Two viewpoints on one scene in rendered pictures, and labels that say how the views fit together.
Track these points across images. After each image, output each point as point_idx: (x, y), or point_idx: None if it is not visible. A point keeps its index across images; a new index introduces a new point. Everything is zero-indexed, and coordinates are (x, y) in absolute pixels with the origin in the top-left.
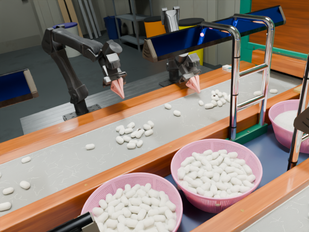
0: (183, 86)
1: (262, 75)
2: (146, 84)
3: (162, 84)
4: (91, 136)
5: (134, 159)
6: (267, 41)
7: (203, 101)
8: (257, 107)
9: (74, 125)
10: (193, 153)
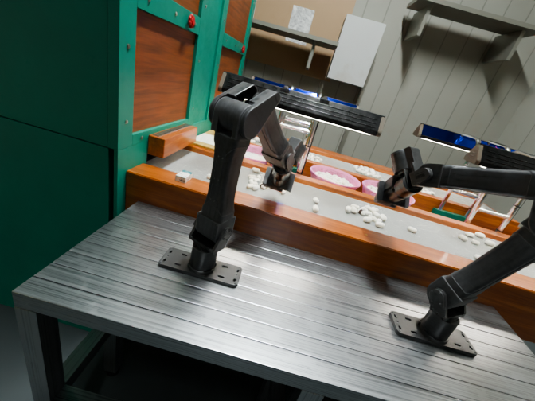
0: (271, 204)
1: None
2: (253, 313)
3: (235, 275)
4: (411, 240)
5: None
6: None
7: (275, 193)
8: (263, 165)
9: (435, 252)
10: None
